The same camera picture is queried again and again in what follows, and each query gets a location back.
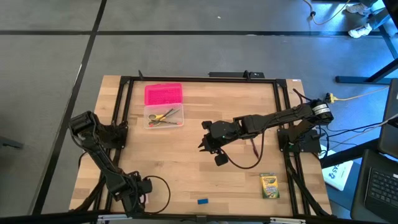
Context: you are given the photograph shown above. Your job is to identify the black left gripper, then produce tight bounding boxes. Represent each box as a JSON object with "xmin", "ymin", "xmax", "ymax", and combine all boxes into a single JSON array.
[{"xmin": 118, "ymin": 170, "xmax": 153, "ymax": 215}]

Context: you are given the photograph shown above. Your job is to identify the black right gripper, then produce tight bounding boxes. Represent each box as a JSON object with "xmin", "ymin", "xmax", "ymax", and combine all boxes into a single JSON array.
[{"xmin": 198, "ymin": 119, "xmax": 243, "ymax": 167}]

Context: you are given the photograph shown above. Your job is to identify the dark red pen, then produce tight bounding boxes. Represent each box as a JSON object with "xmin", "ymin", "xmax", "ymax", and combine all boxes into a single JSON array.
[{"xmin": 250, "ymin": 138, "xmax": 260, "ymax": 159}]

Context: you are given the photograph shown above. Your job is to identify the yellow handled scissors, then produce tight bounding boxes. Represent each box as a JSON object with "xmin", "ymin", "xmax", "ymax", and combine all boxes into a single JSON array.
[{"xmin": 147, "ymin": 108, "xmax": 181, "ymax": 124}]

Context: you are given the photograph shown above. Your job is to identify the clear pencil box pink lid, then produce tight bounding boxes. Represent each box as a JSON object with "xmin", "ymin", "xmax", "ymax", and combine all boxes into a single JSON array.
[{"xmin": 142, "ymin": 82, "xmax": 185, "ymax": 130}]

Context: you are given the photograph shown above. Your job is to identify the green yellow crayon box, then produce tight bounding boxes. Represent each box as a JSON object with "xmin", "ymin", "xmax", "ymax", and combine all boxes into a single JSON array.
[{"xmin": 259, "ymin": 173, "xmax": 280, "ymax": 199}]

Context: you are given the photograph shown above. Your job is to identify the black crossbeam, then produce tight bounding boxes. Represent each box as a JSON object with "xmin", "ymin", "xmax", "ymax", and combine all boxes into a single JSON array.
[{"xmin": 0, "ymin": 210, "xmax": 398, "ymax": 224}]

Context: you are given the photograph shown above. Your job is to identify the dark grey chair foot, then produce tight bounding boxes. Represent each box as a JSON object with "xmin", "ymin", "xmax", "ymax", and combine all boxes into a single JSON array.
[{"xmin": 0, "ymin": 136, "xmax": 24, "ymax": 150}]

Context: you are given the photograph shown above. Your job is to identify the white booklet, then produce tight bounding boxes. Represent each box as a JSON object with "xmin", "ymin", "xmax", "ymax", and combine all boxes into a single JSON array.
[{"xmin": 321, "ymin": 150, "xmax": 354, "ymax": 192}]

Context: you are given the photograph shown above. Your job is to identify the black desk beam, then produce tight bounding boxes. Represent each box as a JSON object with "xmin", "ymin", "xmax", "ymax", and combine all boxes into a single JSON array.
[{"xmin": 319, "ymin": 138, "xmax": 382, "ymax": 169}]

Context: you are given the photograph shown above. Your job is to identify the black laptop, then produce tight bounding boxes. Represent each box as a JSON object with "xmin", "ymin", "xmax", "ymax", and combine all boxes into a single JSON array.
[{"xmin": 350, "ymin": 148, "xmax": 398, "ymax": 222}]

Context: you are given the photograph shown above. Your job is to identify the black monitor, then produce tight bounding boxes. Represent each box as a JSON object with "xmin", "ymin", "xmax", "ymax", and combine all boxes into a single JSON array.
[{"xmin": 377, "ymin": 77, "xmax": 398, "ymax": 159}]

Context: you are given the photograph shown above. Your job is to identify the person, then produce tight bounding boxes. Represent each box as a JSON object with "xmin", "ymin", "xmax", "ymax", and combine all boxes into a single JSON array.
[{"xmin": 346, "ymin": 0, "xmax": 398, "ymax": 39}]

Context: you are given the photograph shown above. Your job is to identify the silver bracket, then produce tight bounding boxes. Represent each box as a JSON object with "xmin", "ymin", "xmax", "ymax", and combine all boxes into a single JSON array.
[
  {"xmin": 97, "ymin": 213, "xmax": 134, "ymax": 223},
  {"xmin": 269, "ymin": 217, "xmax": 307, "ymax": 224}
]

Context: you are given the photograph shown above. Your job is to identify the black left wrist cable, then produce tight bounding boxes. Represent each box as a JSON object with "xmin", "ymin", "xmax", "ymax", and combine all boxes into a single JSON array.
[{"xmin": 142, "ymin": 175, "xmax": 172, "ymax": 215}]

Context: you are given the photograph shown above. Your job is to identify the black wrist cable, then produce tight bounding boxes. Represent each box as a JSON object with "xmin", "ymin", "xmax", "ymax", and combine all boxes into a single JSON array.
[
  {"xmin": 142, "ymin": 175, "xmax": 172, "ymax": 215},
  {"xmin": 226, "ymin": 129, "xmax": 267, "ymax": 170}
]

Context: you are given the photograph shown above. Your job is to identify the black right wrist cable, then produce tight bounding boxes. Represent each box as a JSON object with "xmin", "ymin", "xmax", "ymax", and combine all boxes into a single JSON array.
[{"xmin": 226, "ymin": 129, "xmax": 267, "ymax": 170}]

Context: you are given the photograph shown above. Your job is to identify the black metal table frame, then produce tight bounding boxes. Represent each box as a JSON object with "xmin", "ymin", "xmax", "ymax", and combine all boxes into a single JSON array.
[{"xmin": 73, "ymin": 75, "xmax": 332, "ymax": 218}]

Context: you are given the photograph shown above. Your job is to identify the black bracket bar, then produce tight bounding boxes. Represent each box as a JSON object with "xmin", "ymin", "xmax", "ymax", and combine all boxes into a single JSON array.
[{"xmin": 208, "ymin": 70, "xmax": 266, "ymax": 79}]

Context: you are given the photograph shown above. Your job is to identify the yellow extension cord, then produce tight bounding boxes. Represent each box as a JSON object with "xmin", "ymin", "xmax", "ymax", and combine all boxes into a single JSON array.
[{"xmin": 325, "ymin": 85, "xmax": 391, "ymax": 104}]

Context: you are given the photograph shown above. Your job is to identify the black desk leg frame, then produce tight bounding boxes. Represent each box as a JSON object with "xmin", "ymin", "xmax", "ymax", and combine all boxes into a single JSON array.
[{"xmin": 335, "ymin": 29, "xmax": 398, "ymax": 85}]

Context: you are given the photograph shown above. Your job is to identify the yellow floor cable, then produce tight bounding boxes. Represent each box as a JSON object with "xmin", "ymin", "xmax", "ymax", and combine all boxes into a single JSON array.
[{"xmin": 303, "ymin": 0, "xmax": 352, "ymax": 26}]

